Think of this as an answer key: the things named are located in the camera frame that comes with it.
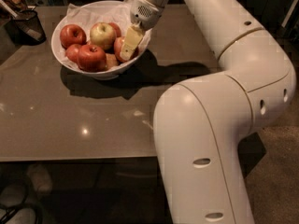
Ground white bowl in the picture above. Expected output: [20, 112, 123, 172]
[50, 0, 153, 81]

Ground red apple front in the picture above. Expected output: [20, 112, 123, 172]
[78, 44, 107, 72]

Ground small red apple left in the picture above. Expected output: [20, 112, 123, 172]
[65, 44, 81, 63]

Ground black mesh pen cup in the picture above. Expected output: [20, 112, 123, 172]
[12, 10, 47, 46]

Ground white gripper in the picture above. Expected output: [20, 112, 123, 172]
[120, 0, 164, 62]

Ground black cable on floor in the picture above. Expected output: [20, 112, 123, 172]
[0, 184, 44, 224]

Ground white paper liner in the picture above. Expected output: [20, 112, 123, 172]
[59, 0, 152, 73]

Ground pale apple bottom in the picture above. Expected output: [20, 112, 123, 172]
[106, 53, 120, 70]

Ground red apple back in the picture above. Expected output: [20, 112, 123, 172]
[109, 22, 121, 37]

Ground white utensil in cup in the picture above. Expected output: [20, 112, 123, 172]
[0, 0, 42, 41]

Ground yellow green apple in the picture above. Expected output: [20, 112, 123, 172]
[90, 22, 117, 50]

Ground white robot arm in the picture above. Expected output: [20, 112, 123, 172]
[121, 0, 296, 224]

